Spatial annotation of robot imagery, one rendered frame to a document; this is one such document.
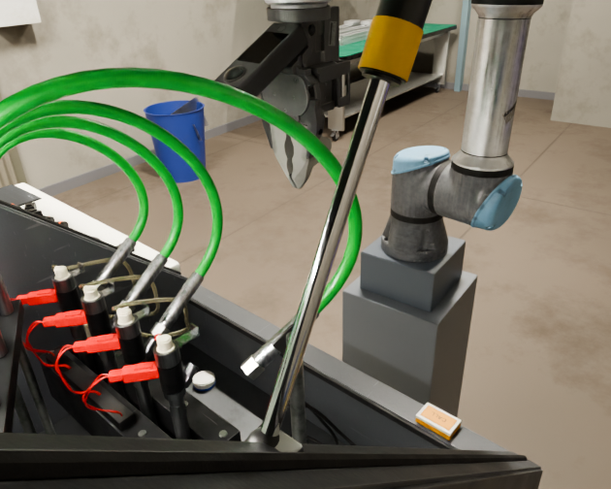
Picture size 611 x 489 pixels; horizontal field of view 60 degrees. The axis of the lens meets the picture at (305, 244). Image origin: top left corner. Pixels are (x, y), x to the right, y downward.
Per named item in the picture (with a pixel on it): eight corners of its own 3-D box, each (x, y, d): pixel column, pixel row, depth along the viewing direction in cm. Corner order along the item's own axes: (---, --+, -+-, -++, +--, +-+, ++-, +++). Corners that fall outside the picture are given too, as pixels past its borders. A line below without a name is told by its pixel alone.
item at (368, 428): (493, 531, 73) (511, 450, 65) (479, 555, 70) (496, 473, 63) (206, 346, 110) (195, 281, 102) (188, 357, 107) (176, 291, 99)
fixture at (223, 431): (250, 507, 73) (240, 429, 66) (192, 564, 66) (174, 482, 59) (116, 393, 93) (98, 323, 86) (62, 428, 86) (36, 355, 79)
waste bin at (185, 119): (190, 159, 453) (179, 90, 425) (229, 169, 429) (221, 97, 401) (143, 178, 418) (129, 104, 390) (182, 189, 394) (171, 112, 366)
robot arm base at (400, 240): (400, 225, 131) (401, 188, 127) (458, 241, 123) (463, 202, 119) (369, 250, 121) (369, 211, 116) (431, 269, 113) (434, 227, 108)
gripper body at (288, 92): (352, 110, 66) (353, 3, 60) (306, 126, 60) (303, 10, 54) (305, 102, 70) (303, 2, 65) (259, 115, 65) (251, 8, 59)
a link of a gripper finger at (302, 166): (338, 181, 69) (338, 112, 65) (309, 196, 66) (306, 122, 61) (320, 177, 71) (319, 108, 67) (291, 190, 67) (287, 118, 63)
